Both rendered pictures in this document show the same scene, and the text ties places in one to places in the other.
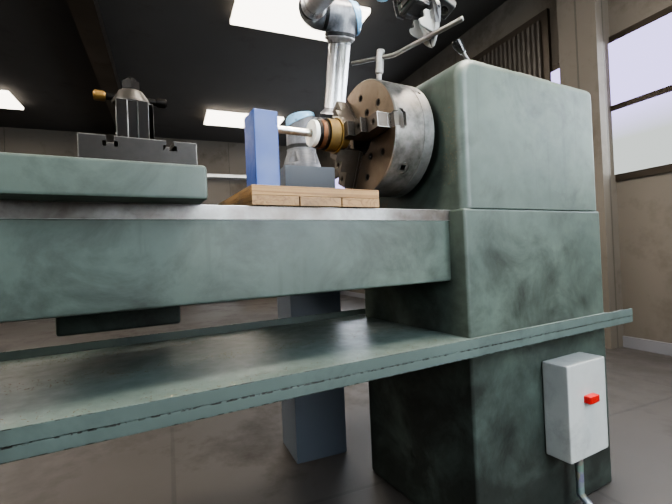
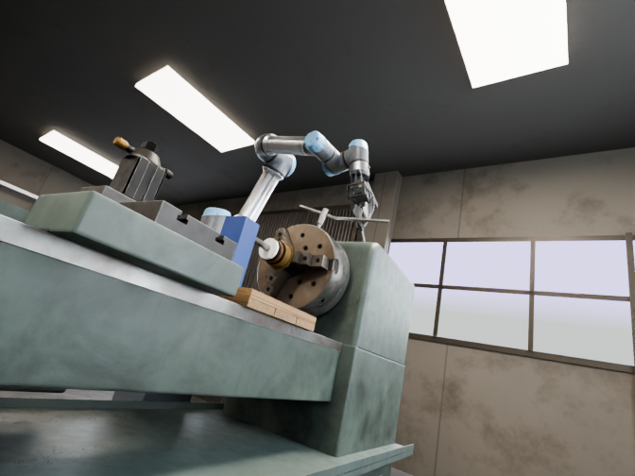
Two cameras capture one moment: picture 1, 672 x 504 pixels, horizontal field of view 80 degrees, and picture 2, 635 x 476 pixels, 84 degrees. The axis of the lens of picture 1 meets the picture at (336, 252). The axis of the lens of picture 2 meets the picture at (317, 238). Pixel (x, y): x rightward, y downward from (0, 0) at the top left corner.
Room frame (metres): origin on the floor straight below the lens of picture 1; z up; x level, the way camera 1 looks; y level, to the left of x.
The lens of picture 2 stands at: (0.05, 0.42, 0.79)
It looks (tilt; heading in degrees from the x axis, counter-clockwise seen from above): 19 degrees up; 332
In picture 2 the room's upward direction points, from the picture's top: 14 degrees clockwise
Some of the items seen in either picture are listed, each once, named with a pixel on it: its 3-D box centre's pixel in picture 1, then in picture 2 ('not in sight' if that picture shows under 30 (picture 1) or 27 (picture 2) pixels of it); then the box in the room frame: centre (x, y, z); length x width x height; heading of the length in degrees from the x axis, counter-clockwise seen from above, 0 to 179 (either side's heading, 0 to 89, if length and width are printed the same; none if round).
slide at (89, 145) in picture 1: (135, 176); (128, 233); (0.86, 0.42, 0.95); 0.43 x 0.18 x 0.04; 29
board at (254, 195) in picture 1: (288, 207); (233, 304); (1.01, 0.11, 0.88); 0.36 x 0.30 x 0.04; 29
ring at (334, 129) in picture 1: (330, 135); (278, 254); (1.07, 0.00, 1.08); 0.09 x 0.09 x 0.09; 29
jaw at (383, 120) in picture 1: (372, 125); (313, 262); (1.03, -0.11, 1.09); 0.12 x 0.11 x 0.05; 29
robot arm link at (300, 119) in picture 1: (302, 130); (215, 223); (1.61, 0.11, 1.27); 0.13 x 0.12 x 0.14; 110
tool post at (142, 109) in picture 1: (134, 127); (137, 184); (0.91, 0.44, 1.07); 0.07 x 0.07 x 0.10; 29
